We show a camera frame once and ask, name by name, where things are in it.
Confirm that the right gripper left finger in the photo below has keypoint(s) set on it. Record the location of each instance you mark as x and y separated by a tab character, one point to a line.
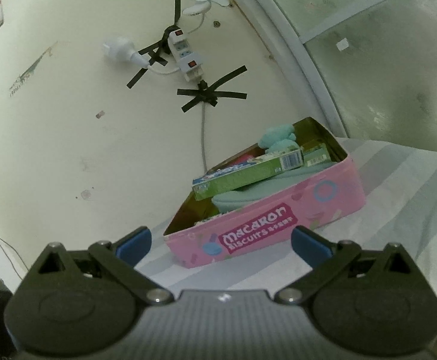
78	302

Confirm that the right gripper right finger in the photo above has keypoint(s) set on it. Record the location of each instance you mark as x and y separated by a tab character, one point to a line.
372	302

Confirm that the green toothpaste box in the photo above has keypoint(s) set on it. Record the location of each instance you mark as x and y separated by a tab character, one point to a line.
246	173

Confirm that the teal fabric pouch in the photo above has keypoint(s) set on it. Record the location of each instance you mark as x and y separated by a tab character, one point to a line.
244	196

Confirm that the green medicine box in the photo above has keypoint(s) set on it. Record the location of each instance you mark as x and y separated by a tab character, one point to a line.
316	155

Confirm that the pink macaron biscuit tin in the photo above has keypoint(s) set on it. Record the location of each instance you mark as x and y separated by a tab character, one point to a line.
199	234

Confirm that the lower black tape cross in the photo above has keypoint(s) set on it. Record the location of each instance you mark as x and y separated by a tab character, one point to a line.
210	94

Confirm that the black tape cross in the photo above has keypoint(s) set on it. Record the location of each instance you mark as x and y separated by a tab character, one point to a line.
155	50
210	94

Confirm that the white plug adapter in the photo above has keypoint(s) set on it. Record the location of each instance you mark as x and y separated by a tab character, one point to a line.
122	50

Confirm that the white power strip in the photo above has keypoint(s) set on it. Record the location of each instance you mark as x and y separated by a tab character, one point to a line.
189	62

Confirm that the upper black tape cross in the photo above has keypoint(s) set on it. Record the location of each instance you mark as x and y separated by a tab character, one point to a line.
155	50

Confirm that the window frame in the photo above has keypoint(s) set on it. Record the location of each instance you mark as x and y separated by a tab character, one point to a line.
371	64

